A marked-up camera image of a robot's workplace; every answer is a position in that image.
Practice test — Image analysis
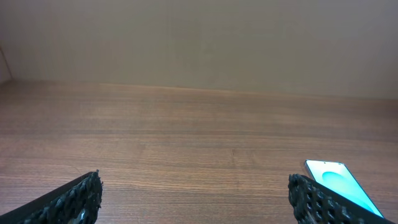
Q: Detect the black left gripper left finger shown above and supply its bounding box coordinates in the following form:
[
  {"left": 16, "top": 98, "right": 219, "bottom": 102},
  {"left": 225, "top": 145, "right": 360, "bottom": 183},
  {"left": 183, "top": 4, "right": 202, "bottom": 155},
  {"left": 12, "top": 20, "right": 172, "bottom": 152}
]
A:
[{"left": 1, "top": 171, "right": 103, "bottom": 224}]

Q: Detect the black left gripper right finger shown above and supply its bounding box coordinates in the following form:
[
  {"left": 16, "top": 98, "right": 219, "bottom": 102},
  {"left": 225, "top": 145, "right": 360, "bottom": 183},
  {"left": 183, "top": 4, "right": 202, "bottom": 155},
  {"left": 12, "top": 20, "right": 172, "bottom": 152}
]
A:
[{"left": 288, "top": 174, "right": 394, "bottom": 224}]

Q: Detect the Galaxy S25 smartphone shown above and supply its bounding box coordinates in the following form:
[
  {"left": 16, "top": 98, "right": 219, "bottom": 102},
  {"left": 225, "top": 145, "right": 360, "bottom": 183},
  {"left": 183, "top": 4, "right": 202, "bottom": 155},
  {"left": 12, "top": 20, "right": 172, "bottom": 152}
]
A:
[{"left": 304, "top": 159, "right": 384, "bottom": 218}]

